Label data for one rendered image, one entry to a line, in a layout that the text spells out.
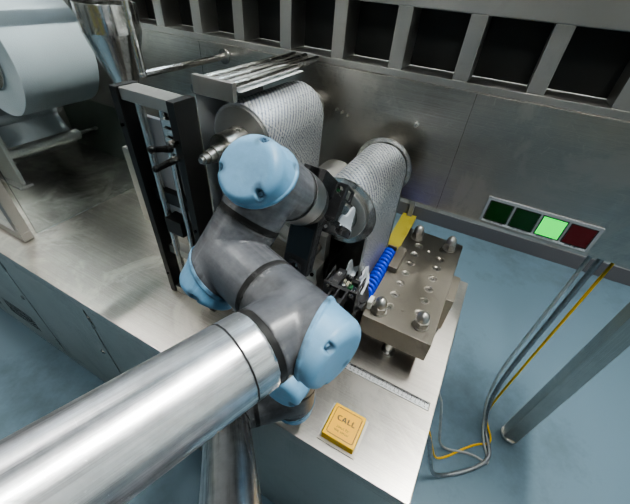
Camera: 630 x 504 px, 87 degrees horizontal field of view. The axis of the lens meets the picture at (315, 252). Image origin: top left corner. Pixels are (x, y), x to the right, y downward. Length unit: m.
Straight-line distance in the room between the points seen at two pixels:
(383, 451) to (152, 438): 0.59
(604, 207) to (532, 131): 0.23
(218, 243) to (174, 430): 0.19
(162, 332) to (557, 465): 1.78
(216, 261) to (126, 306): 0.70
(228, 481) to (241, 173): 0.36
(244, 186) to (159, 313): 0.70
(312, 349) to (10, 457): 0.19
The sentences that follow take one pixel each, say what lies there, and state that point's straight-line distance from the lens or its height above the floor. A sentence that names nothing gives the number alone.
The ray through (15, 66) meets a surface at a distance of 1.31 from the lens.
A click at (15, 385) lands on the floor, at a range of 2.26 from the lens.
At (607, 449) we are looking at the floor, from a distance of 2.28.
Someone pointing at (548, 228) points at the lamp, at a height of 1.18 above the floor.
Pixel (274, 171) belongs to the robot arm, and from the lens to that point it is 0.33.
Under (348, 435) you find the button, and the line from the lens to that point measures 0.76.
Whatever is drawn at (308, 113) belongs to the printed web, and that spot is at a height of 1.36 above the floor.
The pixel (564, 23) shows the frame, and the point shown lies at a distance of 0.87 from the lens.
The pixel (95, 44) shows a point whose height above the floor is 1.45.
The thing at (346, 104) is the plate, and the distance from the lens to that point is 0.97.
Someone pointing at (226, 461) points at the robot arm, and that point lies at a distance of 0.52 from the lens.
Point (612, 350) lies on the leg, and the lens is 1.48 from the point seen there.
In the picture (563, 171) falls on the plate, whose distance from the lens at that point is 0.93.
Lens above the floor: 1.63
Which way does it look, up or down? 40 degrees down
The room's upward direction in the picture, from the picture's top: 5 degrees clockwise
